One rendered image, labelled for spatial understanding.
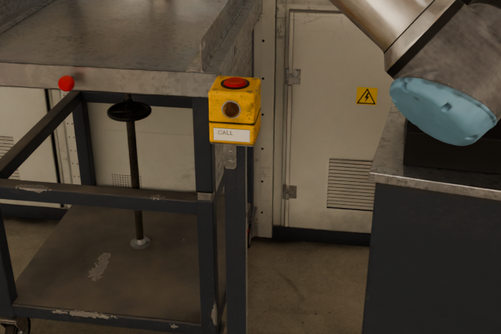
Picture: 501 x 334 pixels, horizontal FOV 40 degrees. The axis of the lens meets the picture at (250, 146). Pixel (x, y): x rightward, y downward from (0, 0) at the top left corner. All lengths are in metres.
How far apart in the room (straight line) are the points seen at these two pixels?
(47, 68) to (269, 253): 1.10
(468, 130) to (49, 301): 1.24
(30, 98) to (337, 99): 0.99
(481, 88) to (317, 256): 1.39
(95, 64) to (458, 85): 0.78
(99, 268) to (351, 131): 0.85
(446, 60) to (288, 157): 1.25
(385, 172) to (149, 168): 1.23
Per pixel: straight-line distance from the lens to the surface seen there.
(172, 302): 1.84
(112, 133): 2.31
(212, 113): 1.17
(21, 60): 1.54
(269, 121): 2.17
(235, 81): 1.18
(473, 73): 1.01
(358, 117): 2.12
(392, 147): 1.33
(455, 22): 1.02
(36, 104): 2.35
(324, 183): 2.23
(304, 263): 2.27
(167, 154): 2.29
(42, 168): 2.46
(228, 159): 1.23
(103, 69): 1.46
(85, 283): 1.95
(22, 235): 2.52
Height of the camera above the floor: 1.33
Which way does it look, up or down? 26 degrees down
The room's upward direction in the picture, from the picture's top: straight up
